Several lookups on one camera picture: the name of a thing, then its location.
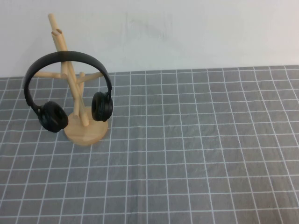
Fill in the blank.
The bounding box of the black over-ear headphones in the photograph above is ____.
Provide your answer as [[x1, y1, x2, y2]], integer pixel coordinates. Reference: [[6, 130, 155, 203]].
[[23, 50, 114, 133]]

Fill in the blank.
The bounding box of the wooden branched headphone stand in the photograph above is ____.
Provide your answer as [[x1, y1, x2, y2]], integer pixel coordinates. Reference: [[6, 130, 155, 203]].
[[35, 13, 109, 147]]

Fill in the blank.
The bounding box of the grey white-grid tablecloth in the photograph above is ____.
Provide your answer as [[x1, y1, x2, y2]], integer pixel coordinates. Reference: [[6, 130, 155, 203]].
[[0, 66, 299, 224]]

